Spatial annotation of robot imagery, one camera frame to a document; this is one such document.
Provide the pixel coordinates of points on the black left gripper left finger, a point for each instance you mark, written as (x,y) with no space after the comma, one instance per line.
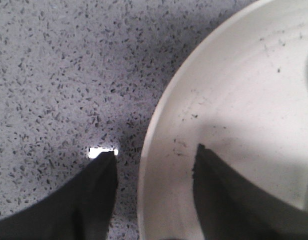
(80,210)

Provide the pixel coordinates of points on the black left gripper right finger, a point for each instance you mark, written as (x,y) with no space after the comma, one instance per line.
(230,207)

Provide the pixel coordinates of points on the cream round plate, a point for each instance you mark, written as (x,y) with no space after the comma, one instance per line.
(243,92)

